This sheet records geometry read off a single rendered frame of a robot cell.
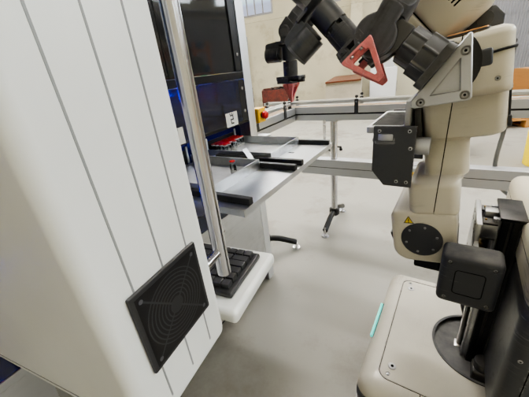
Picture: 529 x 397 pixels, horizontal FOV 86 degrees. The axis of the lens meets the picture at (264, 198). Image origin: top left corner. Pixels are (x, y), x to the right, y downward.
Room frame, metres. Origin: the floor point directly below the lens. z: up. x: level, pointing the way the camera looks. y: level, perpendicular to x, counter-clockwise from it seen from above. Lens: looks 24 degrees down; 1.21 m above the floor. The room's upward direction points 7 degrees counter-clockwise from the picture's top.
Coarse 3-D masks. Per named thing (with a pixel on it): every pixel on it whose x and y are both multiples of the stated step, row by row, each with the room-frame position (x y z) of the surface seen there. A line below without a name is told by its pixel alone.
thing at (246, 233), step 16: (256, 208) 1.40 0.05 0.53; (224, 224) 1.17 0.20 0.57; (240, 224) 1.27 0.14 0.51; (256, 224) 1.38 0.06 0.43; (208, 240) 1.07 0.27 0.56; (240, 240) 1.25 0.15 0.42; (256, 240) 1.36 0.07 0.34; (0, 384) 0.46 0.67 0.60; (16, 384) 0.48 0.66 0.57; (32, 384) 0.50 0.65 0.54; (48, 384) 0.52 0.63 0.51
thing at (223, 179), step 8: (192, 160) 1.18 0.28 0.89; (216, 160) 1.11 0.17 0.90; (224, 160) 1.08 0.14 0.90; (240, 160) 1.04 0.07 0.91; (248, 160) 1.02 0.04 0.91; (256, 160) 0.99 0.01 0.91; (192, 168) 1.10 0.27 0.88; (216, 168) 1.06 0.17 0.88; (224, 168) 1.05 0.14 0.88; (240, 168) 1.02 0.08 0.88; (248, 168) 0.94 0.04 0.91; (256, 168) 0.98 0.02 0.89; (192, 176) 0.99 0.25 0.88; (216, 176) 0.96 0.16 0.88; (224, 176) 0.95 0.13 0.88; (232, 176) 0.86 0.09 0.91; (240, 176) 0.90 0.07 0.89; (192, 184) 0.83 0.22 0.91; (216, 184) 0.80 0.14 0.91; (224, 184) 0.83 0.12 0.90; (232, 184) 0.86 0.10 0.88
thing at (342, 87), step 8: (328, 80) 7.15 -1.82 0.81; (336, 80) 6.80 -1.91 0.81; (344, 80) 6.56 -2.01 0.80; (352, 80) 6.51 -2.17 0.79; (360, 80) 6.51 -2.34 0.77; (328, 88) 6.74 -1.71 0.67; (336, 88) 6.68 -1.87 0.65; (344, 88) 6.62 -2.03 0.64; (352, 88) 6.56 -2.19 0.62; (360, 88) 6.51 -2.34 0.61; (328, 96) 6.74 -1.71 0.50; (336, 96) 6.68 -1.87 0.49; (344, 96) 6.62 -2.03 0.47; (352, 96) 6.56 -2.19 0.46
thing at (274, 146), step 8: (248, 136) 1.43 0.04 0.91; (256, 136) 1.40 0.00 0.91; (264, 136) 1.38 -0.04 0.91; (272, 136) 1.35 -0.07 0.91; (280, 136) 1.33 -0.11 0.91; (288, 136) 1.31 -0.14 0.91; (296, 136) 1.29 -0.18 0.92; (248, 144) 1.39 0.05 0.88; (256, 144) 1.37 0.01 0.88; (264, 144) 1.35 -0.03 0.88; (272, 144) 1.33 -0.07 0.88; (280, 144) 1.31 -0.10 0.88; (288, 144) 1.20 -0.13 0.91; (296, 144) 1.26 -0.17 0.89; (216, 152) 1.21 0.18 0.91; (224, 152) 1.19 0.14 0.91; (232, 152) 1.17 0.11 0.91; (240, 152) 1.14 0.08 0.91; (256, 152) 1.10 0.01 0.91; (264, 152) 1.08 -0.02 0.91; (272, 152) 1.08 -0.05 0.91; (280, 152) 1.13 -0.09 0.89
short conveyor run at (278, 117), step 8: (280, 104) 2.12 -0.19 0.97; (288, 104) 2.08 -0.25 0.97; (272, 112) 1.89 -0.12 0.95; (280, 112) 2.01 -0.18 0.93; (288, 112) 2.02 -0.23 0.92; (272, 120) 1.83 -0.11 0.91; (280, 120) 1.92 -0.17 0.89; (288, 120) 2.02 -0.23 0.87; (264, 128) 1.75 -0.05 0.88; (272, 128) 1.83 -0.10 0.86
